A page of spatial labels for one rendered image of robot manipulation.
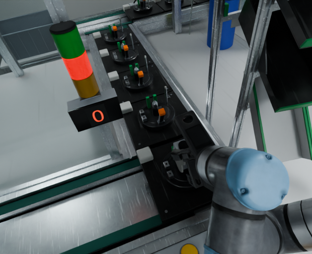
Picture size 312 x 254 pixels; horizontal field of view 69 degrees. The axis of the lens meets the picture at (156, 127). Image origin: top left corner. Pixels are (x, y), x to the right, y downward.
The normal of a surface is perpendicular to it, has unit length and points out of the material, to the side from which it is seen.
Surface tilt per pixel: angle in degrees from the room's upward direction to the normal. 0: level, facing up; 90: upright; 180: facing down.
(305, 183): 0
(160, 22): 90
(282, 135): 45
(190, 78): 0
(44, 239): 0
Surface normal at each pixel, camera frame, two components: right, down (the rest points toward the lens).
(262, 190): 0.15, -0.03
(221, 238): -0.68, -0.16
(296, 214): -0.76, -0.52
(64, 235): -0.11, -0.68
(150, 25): 0.33, 0.67
